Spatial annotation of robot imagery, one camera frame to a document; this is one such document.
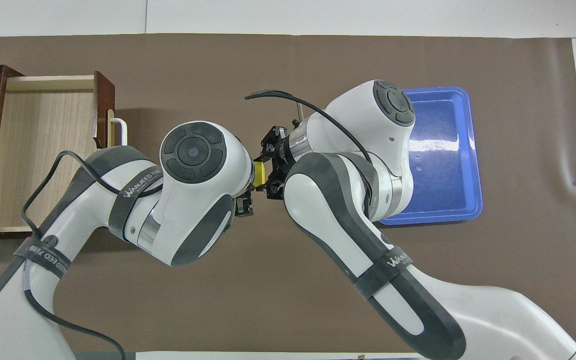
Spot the yellow cube block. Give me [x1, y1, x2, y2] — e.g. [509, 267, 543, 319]
[253, 160, 269, 191]

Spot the white drawer handle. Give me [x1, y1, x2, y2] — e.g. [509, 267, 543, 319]
[109, 117, 128, 147]

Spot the wooden drawer with light interior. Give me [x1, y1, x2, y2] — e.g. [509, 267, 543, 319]
[0, 71, 116, 234]

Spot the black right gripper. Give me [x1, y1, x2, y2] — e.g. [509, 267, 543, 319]
[234, 125, 301, 219]

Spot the blue plastic tray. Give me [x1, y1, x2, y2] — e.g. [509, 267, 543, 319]
[378, 86, 484, 226]

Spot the brown table mat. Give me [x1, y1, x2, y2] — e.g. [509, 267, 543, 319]
[0, 33, 576, 353]

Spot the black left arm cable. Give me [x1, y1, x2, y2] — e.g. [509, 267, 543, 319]
[20, 150, 164, 360]

